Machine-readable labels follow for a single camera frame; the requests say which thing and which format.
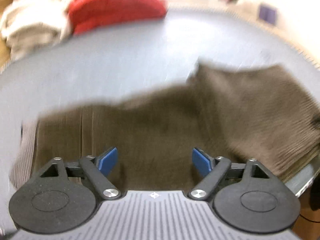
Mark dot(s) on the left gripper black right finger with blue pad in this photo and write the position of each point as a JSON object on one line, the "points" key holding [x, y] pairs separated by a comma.
{"points": [[248, 197]]}

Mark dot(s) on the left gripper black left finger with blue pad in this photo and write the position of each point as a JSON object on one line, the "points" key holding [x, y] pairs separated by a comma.
{"points": [[61, 196]]}

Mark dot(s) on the brown corduroy pants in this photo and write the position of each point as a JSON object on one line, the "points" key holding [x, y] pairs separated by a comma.
{"points": [[261, 113]]}

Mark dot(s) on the beige folded blanket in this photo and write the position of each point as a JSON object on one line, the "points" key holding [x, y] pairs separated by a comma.
{"points": [[27, 25]]}

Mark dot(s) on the red folded blanket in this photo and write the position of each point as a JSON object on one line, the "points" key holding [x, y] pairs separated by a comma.
{"points": [[86, 15]]}

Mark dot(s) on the purple wall panel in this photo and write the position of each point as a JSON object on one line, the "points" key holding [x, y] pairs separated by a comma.
{"points": [[267, 14]]}

